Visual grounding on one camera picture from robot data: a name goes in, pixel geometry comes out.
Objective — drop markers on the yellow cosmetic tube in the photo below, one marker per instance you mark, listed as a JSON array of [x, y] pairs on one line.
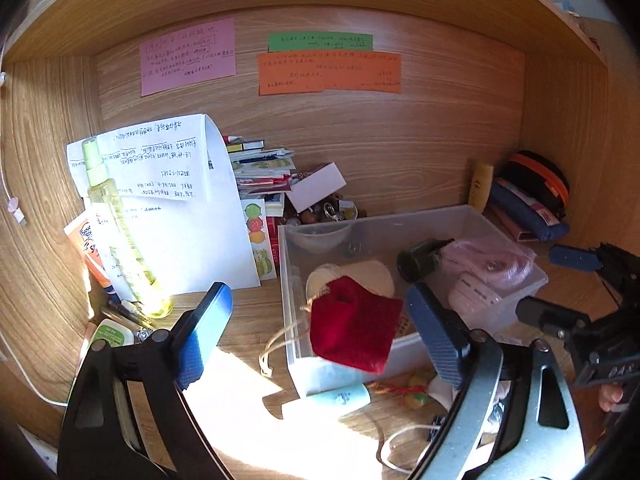
[[480, 187]]

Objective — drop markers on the black binder clip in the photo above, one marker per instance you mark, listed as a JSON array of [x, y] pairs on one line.
[[437, 422]]

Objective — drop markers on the red yellow charm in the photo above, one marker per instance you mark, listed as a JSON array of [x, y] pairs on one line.
[[415, 396]]

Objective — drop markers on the black orange zip case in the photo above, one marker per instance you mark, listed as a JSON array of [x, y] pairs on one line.
[[537, 180]]

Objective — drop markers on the blue patchwork pouch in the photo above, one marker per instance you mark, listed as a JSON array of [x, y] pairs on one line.
[[520, 210]]

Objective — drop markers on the light blue tube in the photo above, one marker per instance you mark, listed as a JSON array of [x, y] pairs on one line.
[[330, 400]]

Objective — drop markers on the yellow spray bottle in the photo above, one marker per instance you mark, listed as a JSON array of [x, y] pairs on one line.
[[117, 240]]

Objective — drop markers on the green white packet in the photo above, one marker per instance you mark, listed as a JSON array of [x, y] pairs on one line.
[[112, 334]]

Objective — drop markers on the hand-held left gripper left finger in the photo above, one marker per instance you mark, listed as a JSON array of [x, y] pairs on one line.
[[200, 342]]

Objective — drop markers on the person's right hand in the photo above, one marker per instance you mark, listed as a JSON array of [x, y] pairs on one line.
[[612, 396]]

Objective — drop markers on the white charger plug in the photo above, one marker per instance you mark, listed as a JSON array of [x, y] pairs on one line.
[[472, 295]]

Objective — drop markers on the stack of books and cards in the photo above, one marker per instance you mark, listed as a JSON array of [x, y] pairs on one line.
[[260, 165]]

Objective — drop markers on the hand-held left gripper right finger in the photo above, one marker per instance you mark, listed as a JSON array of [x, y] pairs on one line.
[[435, 332]]

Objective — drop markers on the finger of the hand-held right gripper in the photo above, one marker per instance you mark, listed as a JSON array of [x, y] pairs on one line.
[[550, 315], [572, 257]]

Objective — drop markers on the orange cream tube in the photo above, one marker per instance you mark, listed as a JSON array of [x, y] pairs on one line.
[[87, 247]]

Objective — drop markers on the fruit sticker sheet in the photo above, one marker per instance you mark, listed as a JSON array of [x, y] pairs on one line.
[[255, 232]]

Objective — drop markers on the small white box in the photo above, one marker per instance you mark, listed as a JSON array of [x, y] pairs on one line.
[[317, 185]]

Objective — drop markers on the orange paper note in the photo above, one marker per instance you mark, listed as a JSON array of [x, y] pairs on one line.
[[330, 72]]

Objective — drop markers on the wooden desktop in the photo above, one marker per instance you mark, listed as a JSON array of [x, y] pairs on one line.
[[240, 410]]

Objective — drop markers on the handwritten white paper sheet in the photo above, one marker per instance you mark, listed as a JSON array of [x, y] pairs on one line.
[[150, 160]]

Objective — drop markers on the pink paper note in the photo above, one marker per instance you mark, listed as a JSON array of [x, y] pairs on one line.
[[187, 57]]

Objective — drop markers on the dark green pump bottle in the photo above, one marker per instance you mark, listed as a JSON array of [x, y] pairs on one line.
[[417, 262]]

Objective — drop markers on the green paper note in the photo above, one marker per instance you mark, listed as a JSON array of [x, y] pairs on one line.
[[320, 42]]

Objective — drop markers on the beige round pad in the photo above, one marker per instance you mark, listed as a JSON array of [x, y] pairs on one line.
[[367, 275]]

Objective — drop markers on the clear plastic storage bin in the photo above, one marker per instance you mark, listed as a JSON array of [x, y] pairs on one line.
[[300, 360]]

